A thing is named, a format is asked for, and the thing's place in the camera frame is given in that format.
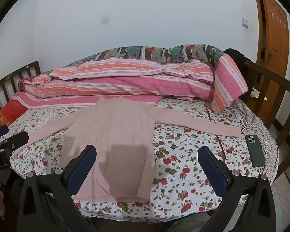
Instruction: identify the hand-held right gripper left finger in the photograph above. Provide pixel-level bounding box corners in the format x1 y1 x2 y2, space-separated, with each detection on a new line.
17 144 97 232

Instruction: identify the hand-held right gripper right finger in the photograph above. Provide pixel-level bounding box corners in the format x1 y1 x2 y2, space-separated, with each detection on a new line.
198 146 277 232

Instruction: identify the pink knit sweater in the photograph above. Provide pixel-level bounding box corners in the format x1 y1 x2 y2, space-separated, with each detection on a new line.
13 96 242 203

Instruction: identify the red pillow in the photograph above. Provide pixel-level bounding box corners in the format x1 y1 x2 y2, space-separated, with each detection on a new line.
0 99 27 126

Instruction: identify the floral bedsheet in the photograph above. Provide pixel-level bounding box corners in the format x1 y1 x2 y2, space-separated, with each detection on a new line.
0 97 279 223

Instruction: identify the smartphone in dark case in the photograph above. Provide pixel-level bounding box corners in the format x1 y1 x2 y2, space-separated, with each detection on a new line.
245 135 266 168

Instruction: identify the red floral cloth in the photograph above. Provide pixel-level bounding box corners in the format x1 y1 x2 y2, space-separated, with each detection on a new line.
18 74 54 92

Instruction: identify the dark wooden headboard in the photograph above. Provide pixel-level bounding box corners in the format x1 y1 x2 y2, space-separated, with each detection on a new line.
0 61 41 121

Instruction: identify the pink orange striped quilt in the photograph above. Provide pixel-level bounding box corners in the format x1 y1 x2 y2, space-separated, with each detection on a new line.
11 53 249 114

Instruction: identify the dark wooden footboard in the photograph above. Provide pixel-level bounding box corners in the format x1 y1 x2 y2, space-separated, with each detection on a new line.
242 60 290 182

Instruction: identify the dark cloth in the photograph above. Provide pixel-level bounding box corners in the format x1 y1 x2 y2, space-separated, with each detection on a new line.
223 48 253 78

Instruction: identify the multicoloured floral quilt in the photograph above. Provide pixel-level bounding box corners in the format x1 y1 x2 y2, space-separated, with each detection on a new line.
65 44 226 66

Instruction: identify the orange wooden door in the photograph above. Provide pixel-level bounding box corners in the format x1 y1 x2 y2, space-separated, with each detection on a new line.
252 0 290 124

